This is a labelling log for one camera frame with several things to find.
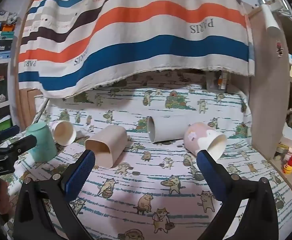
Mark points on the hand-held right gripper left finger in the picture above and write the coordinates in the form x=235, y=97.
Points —
x=79, y=176

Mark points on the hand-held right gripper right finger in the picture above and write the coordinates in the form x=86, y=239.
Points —
x=210, y=176

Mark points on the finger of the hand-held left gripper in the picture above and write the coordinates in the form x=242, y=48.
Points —
x=23, y=143
x=10, y=131

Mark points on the pink and white cup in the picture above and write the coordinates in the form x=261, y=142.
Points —
x=198, y=136

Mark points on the mint green cup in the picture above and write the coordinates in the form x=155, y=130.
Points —
x=43, y=142

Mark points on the small white cup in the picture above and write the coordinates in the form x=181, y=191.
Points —
x=64, y=133

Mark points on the beige square cup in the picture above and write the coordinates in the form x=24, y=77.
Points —
x=111, y=142

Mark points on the grey cylindrical cup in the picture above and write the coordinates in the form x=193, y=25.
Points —
x=168, y=128

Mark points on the cat printed blanket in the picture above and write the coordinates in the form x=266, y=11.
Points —
x=146, y=185

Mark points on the red and yellow toy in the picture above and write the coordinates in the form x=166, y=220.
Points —
x=289, y=166

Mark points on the small white bottle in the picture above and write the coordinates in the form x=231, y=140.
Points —
x=221, y=80

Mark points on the wooden shelf unit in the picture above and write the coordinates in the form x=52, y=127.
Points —
x=268, y=92

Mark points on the red cartoon sticker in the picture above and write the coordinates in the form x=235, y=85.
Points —
x=279, y=48

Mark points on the striped cloth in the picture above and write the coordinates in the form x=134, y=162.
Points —
x=141, y=35

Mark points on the white paper cone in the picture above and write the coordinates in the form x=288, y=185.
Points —
x=270, y=21

